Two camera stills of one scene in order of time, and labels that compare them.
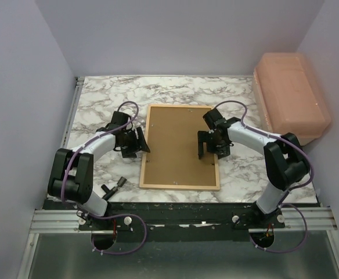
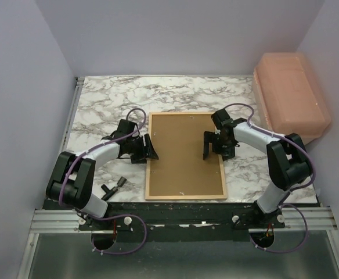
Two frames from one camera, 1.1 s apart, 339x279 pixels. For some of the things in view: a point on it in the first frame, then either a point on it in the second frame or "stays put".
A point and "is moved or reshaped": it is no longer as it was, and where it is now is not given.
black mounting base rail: (181, 221) stays put
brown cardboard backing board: (173, 158) is moved or reshaped
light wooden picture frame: (217, 187) to (163, 197)
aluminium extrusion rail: (56, 221) stays put
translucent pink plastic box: (289, 97) stays put
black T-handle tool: (110, 192) stays put
